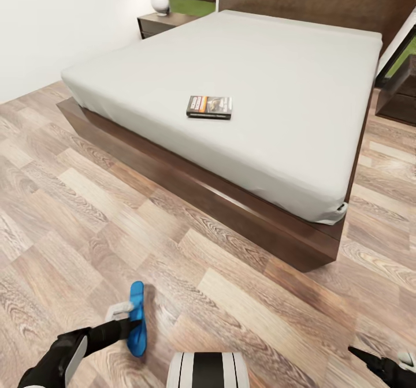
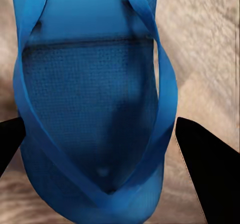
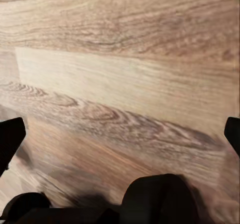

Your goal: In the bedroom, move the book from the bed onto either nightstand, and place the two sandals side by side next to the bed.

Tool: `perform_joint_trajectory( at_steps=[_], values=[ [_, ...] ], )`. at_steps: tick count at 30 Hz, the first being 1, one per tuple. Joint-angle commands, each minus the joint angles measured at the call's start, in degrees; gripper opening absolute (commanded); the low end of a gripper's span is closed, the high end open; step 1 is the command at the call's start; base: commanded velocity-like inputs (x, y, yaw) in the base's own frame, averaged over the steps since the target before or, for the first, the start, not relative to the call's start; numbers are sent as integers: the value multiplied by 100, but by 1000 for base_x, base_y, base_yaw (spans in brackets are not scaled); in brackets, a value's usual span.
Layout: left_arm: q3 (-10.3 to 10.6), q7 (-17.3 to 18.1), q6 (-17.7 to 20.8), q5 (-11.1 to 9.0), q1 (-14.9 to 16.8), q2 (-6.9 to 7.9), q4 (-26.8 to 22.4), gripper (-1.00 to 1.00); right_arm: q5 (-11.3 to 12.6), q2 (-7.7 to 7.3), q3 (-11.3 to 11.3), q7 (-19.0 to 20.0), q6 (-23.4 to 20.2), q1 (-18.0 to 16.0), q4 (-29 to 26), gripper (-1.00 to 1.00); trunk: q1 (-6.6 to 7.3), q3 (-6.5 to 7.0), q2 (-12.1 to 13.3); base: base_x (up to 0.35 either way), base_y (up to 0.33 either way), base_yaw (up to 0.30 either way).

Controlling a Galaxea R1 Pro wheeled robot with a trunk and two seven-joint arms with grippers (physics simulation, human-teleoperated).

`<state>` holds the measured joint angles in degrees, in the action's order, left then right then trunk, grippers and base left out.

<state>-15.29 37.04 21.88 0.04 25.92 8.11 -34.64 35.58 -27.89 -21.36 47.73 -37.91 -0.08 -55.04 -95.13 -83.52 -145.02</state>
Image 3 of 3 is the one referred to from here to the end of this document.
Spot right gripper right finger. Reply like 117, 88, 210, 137
224, 117, 240, 157

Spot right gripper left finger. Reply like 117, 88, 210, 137
0, 116, 26, 176

